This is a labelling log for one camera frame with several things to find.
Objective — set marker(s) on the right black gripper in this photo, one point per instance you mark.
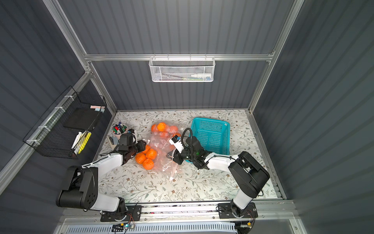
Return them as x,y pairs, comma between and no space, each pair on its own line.
177,156

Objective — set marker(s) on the black wire wall basket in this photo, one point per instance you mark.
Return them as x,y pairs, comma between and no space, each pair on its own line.
57,136

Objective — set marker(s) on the orange top of bag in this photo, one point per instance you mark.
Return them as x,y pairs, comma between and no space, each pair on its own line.
162,126

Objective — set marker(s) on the orange bottom left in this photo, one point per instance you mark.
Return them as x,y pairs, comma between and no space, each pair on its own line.
140,158

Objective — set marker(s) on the yellow marker in basket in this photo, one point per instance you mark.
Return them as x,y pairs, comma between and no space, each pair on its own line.
82,142

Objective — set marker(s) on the orange bottom middle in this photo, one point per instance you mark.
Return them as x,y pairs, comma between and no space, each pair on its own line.
148,164

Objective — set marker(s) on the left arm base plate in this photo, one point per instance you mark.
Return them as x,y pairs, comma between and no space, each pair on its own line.
131,213

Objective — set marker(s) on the clear pink-dotted zip-top bag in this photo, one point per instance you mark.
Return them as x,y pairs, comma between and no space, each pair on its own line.
160,142

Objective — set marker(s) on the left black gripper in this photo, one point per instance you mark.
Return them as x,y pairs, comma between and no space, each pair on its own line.
140,146

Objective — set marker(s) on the orange middle left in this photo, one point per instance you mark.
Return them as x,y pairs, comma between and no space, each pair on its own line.
147,148

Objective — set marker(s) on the white wire wall basket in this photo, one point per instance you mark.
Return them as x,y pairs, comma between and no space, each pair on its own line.
182,70

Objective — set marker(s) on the orange right upper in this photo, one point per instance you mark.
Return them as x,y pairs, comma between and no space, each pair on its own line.
154,128

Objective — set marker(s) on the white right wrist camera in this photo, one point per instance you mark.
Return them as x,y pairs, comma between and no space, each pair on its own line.
176,141

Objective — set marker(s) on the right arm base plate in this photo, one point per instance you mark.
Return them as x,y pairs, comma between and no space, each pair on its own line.
230,210

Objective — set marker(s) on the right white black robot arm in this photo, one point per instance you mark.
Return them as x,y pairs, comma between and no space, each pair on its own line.
247,172

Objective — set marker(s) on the pink pen cup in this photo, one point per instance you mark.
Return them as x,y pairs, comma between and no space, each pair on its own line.
119,129

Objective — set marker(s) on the teal plastic basket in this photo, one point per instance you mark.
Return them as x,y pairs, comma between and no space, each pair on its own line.
214,135

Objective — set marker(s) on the orange lower middle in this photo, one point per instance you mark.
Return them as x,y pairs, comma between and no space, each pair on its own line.
152,154

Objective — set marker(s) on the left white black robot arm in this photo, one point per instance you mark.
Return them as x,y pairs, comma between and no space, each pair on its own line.
80,185

